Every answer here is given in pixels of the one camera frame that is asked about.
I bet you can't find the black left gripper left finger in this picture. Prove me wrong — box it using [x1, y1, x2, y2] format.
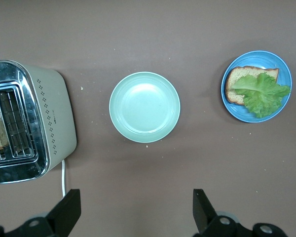
[4, 189, 82, 237]

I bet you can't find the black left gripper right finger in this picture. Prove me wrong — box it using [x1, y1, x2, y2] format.
[192, 189, 287, 237]

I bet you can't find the green lettuce leaf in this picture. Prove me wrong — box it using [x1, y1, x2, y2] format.
[230, 73, 291, 119]

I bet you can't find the mint green round plate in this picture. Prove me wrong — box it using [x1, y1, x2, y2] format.
[109, 71, 181, 144]

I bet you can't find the blue round plate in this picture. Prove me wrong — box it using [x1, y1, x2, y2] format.
[221, 50, 293, 123]

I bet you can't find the beige chrome toaster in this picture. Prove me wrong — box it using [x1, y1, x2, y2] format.
[0, 51, 77, 185]

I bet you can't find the white toaster power cord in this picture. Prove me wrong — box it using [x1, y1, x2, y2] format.
[61, 159, 66, 198]

